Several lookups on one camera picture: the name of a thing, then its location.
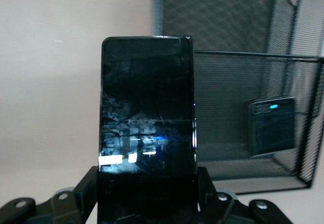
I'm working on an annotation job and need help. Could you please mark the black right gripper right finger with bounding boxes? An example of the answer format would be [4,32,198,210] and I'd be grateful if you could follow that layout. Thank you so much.
[196,166,250,224]

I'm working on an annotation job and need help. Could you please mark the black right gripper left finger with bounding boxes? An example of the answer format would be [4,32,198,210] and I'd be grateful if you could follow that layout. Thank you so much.
[49,165,100,224]

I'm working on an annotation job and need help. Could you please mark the small black phone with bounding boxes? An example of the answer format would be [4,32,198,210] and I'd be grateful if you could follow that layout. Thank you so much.
[244,96,298,158]

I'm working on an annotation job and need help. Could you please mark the long black smartphone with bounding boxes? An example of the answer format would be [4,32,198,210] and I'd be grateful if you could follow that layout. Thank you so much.
[97,35,198,224]

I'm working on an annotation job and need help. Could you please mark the black mesh two-tier tray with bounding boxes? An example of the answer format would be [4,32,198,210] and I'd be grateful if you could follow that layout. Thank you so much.
[151,0,324,195]

